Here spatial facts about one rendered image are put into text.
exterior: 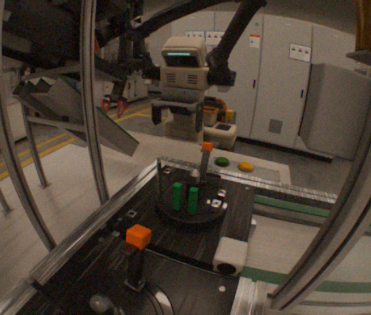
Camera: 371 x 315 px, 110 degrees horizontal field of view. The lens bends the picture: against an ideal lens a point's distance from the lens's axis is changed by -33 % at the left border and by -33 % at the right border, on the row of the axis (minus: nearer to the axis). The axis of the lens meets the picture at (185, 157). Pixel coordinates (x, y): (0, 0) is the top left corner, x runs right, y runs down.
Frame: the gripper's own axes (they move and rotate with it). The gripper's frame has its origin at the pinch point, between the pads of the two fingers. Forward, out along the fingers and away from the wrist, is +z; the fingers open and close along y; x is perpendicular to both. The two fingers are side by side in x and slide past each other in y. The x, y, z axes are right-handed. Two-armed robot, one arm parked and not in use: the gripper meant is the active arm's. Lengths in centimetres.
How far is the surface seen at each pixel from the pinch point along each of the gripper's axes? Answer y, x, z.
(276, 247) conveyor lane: 59, 38, 12
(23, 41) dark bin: 21.5, -8.0, 16.2
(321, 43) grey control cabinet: 71, 83, -307
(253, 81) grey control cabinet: -35, 144, -251
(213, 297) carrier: 54, 24, 26
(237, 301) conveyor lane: 57, 26, 25
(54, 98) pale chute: 21.7, 3.9, 16.7
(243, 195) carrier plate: 48, 35, 5
